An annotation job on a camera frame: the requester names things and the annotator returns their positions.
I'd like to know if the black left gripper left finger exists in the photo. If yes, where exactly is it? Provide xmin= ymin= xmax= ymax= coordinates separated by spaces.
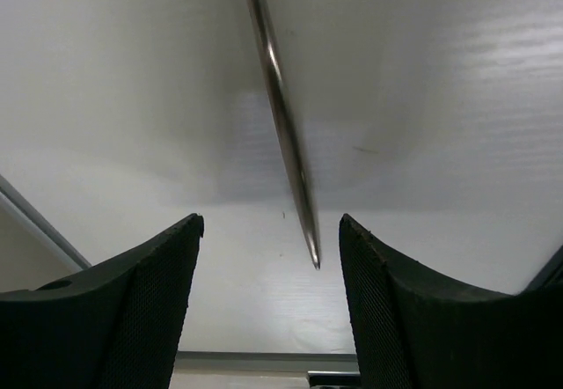
xmin=1 ymin=214 xmax=204 ymax=388

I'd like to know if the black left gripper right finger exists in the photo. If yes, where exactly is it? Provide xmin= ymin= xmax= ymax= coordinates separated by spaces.
xmin=339 ymin=215 xmax=562 ymax=388

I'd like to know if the silver metal fork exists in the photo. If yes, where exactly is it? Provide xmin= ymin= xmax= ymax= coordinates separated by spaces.
xmin=246 ymin=0 xmax=321 ymax=270

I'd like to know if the aluminium table frame rail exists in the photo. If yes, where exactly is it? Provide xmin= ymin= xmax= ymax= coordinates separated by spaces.
xmin=0 ymin=172 xmax=563 ymax=389

